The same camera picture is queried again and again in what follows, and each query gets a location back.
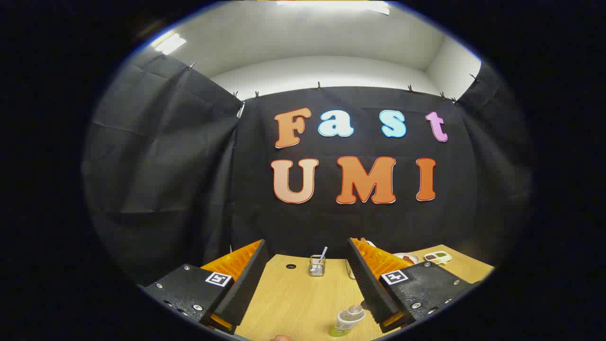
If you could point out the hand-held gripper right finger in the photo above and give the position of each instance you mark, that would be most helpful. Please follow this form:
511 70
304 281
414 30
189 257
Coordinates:
371 289

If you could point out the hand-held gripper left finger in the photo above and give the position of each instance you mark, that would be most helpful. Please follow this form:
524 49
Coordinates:
246 284

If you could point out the wooden table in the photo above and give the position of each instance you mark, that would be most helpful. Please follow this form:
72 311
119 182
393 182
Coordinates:
293 303

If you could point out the striped straw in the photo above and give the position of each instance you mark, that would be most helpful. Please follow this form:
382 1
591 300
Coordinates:
323 252

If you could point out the white round plate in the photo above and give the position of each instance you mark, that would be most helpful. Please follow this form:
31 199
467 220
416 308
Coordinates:
408 257

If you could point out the white toaster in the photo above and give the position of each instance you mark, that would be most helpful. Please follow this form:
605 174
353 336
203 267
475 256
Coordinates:
350 272

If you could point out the ceiling light panel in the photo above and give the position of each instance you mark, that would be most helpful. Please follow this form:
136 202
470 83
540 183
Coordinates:
331 4
169 43

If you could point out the white divided dish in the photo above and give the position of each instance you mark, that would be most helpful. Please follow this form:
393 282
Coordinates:
438 257

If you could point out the clear plastic juice bottle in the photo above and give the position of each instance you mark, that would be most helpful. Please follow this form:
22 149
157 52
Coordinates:
348 319

